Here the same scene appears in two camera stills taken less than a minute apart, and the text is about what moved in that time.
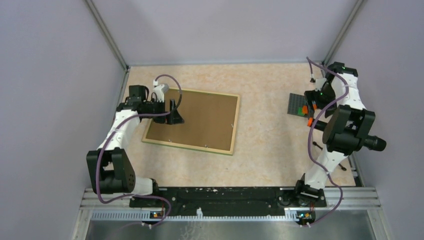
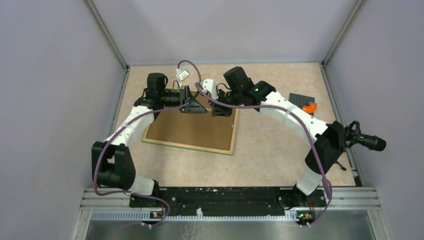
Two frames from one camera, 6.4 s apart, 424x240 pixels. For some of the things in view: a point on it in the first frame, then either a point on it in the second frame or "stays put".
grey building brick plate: [295, 101] stays put
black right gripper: [312, 95] -> [218, 110]
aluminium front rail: [343, 204] stays put
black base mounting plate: [231, 201] stays put
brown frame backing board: [209, 119] stays put
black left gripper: [175, 117] -> [194, 106]
